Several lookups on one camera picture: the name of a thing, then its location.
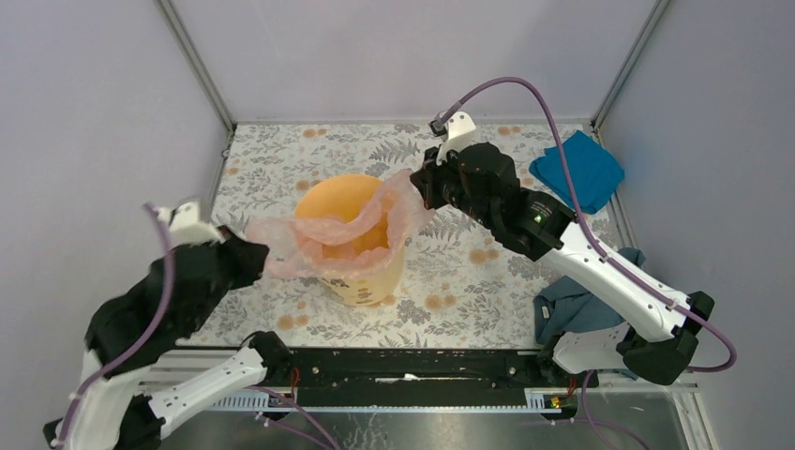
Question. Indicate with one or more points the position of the yellow plastic trash bin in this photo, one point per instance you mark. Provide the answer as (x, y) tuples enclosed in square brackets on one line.
[(343, 197)]

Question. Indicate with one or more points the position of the bright blue folded cloth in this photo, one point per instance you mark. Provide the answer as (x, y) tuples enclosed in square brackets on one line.
[(595, 173)]

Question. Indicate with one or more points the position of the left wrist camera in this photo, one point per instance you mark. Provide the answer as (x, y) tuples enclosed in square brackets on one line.
[(186, 226)]

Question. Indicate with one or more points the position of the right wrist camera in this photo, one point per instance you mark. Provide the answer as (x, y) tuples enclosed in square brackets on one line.
[(457, 132)]

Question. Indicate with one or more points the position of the pink plastic trash bag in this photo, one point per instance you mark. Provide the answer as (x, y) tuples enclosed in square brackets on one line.
[(296, 244)]

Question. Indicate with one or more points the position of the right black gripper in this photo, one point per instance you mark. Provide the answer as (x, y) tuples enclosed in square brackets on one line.
[(427, 177)]

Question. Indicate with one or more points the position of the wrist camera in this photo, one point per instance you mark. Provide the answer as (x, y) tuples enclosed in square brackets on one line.
[(186, 226), (457, 132)]

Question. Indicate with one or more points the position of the dark teal crumpled cloth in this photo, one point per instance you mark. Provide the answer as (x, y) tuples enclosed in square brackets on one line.
[(565, 306)]

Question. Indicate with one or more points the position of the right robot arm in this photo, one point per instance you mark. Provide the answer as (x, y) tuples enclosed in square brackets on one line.
[(657, 338)]

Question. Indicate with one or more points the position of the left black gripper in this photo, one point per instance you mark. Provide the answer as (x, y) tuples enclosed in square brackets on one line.
[(252, 255)]

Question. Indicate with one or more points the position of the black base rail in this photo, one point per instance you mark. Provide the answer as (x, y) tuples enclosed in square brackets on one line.
[(407, 380)]

